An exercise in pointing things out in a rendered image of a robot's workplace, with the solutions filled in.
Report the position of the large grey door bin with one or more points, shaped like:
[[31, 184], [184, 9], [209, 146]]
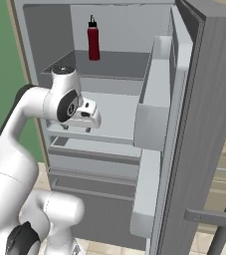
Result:
[[154, 109]]

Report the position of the grey fridge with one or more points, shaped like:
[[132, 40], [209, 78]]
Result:
[[124, 30]]

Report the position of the small grey door bin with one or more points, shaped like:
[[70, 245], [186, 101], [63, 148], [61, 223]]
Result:
[[146, 199]]

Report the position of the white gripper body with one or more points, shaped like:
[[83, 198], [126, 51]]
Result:
[[92, 121]]

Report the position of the grey fridge door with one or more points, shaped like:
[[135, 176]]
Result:
[[210, 99]]

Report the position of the pale grey fridge shelf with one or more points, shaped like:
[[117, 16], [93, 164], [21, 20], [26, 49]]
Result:
[[117, 113]]

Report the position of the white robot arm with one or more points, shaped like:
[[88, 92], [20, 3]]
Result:
[[11, 159]]

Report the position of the red bottle with black cap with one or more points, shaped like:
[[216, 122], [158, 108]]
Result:
[[93, 43]]

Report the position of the pale grey fridge drawer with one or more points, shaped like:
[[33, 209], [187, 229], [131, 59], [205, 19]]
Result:
[[98, 159]]

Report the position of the dark grey fridge drawer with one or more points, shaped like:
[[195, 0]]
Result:
[[94, 182]]

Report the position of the beige cupboard run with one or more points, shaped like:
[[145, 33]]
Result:
[[225, 186]]

